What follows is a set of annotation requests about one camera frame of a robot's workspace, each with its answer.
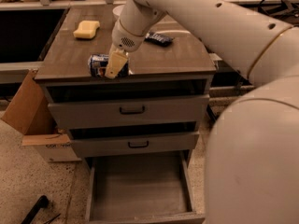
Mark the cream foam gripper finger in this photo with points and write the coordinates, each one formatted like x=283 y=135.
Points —
x=117 y=58

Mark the blue pepsi can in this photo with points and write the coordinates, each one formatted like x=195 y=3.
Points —
x=97 y=64

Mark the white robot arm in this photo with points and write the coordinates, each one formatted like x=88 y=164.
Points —
x=252 y=153

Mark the grey drawer cabinet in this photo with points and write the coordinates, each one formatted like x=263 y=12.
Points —
x=66 y=63

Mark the grey top drawer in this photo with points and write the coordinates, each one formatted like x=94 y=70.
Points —
x=121 y=104

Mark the grey middle drawer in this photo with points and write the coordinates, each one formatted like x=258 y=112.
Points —
x=124 y=140

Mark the grey open bottom drawer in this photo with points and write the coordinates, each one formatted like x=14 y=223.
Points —
x=152 y=188

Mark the yellow sponge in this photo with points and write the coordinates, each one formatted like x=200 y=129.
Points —
x=86 y=29

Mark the dark blue snack packet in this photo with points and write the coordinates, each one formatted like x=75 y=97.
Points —
x=158 y=39

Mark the white ceramic bowl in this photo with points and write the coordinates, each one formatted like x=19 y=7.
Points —
x=117 y=11

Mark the open cardboard box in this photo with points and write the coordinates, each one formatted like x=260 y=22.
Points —
x=28 y=114

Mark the black bar on floor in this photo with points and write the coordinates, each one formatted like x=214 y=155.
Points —
x=41 y=203

